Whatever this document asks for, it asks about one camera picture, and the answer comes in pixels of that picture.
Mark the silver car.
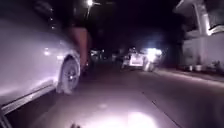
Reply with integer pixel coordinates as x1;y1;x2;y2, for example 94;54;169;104
0;9;83;116

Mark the white vehicle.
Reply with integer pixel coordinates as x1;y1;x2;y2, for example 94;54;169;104
120;49;158;73

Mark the street lamp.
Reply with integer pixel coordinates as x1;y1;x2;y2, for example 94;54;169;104
84;0;102;21

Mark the pale building with pillar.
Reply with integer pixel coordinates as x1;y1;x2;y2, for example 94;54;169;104
172;0;224;73

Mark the dark asphalt road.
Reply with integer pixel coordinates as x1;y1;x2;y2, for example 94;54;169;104
0;63;224;128

